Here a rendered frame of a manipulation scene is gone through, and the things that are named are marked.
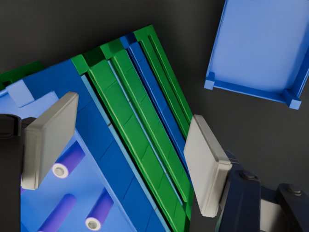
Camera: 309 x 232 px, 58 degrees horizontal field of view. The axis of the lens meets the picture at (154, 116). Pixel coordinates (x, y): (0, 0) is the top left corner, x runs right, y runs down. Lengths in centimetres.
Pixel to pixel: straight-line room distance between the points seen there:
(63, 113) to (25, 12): 67
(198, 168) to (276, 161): 64
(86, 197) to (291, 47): 52
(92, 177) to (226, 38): 45
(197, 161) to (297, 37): 55
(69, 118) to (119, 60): 25
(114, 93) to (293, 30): 45
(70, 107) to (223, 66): 54
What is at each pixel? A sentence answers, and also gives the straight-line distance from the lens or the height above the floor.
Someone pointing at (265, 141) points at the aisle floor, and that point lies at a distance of 76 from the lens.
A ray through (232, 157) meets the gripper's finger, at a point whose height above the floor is 53.
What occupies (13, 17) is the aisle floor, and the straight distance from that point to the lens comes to 84.
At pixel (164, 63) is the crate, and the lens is 64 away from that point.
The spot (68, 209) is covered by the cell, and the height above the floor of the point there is 42.
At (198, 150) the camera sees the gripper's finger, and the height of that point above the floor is 52.
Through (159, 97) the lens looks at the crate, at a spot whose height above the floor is 19.
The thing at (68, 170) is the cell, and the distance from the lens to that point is 28.
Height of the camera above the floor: 66
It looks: 64 degrees down
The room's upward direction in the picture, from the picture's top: 152 degrees counter-clockwise
